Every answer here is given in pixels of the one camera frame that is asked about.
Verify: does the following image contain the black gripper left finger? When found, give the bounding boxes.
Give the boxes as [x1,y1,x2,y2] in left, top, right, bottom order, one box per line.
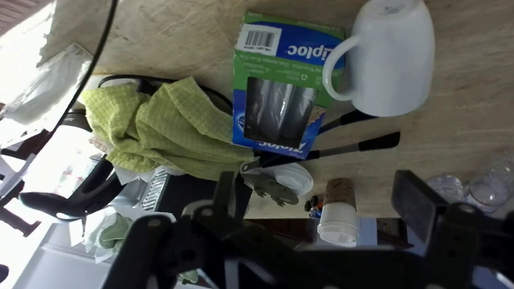
[103,170,302,289]

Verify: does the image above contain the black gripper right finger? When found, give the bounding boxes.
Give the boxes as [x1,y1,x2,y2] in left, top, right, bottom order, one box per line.
[390,168,514,289]

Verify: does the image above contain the white ceramic mug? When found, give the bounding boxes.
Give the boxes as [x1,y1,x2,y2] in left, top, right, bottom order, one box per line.
[321,0,437,120]

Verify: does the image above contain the small clear glass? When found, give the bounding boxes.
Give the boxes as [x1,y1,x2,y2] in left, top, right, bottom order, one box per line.
[426,171,469,205]

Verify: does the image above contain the clear glass tumbler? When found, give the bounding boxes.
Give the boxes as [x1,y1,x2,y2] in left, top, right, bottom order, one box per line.
[464,152,514,216]

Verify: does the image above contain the cork stoppered white bottle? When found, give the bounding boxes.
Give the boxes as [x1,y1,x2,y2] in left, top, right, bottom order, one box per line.
[316,176,360,248]

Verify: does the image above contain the black tongs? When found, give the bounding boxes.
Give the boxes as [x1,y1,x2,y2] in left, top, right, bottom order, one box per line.
[239,109,403,173]

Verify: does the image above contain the green checkered cloth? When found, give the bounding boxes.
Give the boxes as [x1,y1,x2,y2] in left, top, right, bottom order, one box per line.
[79,75,257,181]

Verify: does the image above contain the black curved plastic object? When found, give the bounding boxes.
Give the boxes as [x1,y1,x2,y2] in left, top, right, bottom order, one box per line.
[18,152,125,221]

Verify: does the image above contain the green blue Ziploc box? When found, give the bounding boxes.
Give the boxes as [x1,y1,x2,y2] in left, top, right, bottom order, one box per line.
[230,11,347,160]

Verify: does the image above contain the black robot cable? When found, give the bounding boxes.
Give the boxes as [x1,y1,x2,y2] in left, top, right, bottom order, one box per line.
[51,0,120,137]

